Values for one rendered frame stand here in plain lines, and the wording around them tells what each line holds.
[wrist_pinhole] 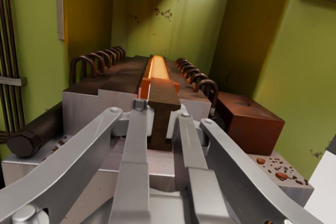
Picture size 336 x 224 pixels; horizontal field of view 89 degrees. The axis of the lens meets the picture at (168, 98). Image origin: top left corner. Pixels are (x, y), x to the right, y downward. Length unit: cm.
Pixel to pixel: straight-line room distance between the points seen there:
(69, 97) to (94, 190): 12
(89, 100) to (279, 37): 38
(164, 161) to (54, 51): 30
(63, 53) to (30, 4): 9
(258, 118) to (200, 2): 53
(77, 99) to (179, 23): 53
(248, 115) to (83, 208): 25
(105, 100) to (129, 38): 49
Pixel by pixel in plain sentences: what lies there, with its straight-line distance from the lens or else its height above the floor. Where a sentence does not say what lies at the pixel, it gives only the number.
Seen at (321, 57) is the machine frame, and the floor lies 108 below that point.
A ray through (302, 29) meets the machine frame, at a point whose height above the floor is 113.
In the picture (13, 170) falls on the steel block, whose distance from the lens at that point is 26.
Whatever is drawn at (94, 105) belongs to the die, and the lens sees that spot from 25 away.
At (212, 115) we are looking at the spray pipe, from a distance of 27.
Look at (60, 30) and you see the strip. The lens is 40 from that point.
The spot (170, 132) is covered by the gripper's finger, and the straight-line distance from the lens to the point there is 15.
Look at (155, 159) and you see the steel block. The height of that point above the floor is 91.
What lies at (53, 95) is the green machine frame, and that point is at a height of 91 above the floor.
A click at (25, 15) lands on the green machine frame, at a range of 43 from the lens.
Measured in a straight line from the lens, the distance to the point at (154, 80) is 19.
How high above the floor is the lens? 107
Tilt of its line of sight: 19 degrees down
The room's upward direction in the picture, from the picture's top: 10 degrees clockwise
